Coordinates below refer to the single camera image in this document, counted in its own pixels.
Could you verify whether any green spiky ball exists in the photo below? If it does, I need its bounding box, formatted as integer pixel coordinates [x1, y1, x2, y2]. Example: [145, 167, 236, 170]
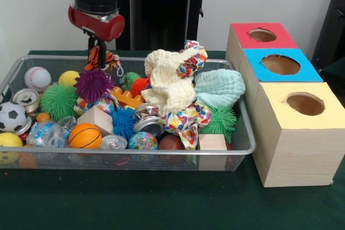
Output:
[207, 104, 238, 143]
[40, 83, 79, 122]

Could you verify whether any mint green waffle cloth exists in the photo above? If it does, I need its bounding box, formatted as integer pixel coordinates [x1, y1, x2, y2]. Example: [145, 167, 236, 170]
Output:
[194, 68, 246, 108]

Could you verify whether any purple spiky ball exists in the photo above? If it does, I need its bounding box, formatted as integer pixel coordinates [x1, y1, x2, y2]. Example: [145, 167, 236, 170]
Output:
[74, 68, 115, 103]

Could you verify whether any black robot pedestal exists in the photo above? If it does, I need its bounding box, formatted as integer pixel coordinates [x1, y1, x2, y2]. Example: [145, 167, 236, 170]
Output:
[117, 0, 218, 51]

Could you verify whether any wooden three-hole box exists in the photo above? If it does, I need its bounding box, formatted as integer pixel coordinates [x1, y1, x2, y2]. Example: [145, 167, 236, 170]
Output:
[225, 22, 345, 188]

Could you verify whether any globe print ball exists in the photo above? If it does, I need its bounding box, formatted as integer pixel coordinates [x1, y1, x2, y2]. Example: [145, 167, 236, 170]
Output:
[128, 131, 159, 150]

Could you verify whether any shallow wire mesh bin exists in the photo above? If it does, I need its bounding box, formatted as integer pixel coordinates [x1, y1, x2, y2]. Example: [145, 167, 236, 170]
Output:
[0, 54, 257, 173]

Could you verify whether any orange striped tiger plush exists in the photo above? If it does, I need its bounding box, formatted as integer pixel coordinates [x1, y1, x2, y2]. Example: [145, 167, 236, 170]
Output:
[85, 46, 125, 77]

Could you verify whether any black stand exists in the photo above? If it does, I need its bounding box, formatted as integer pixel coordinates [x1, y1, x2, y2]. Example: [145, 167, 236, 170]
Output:
[311, 0, 345, 65]

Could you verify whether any orange basketball toy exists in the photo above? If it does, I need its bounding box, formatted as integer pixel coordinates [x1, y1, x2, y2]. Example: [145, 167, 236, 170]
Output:
[68, 123, 102, 149]

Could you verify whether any dark green tablecloth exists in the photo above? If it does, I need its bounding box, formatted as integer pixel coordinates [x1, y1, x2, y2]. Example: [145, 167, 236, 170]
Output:
[0, 49, 345, 230]
[322, 59, 345, 80]

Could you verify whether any colourful patterned cloth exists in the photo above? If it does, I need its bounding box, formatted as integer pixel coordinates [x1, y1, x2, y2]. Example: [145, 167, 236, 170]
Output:
[176, 40, 209, 79]
[161, 103, 213, 150]

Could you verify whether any cream waffle cloth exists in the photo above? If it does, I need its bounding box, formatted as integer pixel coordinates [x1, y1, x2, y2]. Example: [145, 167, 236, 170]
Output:
[140, 48, 196, 117]

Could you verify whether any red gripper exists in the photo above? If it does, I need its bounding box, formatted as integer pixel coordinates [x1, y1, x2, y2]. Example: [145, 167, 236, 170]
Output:
[67, 5, 126, 70]

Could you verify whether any black and white soccer ball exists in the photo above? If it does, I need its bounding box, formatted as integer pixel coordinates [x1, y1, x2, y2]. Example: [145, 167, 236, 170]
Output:
[0, 102, 28, 133]

